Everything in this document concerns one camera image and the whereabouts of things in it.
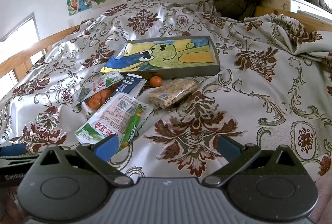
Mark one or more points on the orange mandarin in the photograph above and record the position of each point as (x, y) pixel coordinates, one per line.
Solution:
(156, 81)

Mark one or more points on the frog painting paper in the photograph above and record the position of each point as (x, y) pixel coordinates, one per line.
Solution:
(162, 54)

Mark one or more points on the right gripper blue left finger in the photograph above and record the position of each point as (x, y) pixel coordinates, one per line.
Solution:
(106, 148)

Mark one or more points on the seaweed snack bag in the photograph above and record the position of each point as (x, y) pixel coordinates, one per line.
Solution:
(103, 82)

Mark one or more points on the floral patterned bedspread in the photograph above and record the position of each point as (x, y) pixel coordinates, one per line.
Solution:
(273, 87)

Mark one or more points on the bag of orange snacks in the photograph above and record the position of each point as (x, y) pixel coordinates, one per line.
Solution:
(93, 103)

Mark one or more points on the rice cracker pack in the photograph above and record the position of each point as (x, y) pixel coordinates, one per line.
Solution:
(172, 92)

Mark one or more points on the window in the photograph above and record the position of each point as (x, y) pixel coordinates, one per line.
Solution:
(20, 38)

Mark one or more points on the white green stick snack pack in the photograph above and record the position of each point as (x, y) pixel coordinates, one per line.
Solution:
(122, 116)

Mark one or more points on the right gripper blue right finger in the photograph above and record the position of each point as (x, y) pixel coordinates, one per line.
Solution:
(229, 148)

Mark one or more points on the dark blue milk carton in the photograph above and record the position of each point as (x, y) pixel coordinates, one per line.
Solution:
(127, 84)

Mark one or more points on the grey tray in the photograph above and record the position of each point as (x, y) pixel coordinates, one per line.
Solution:
(206, 70)

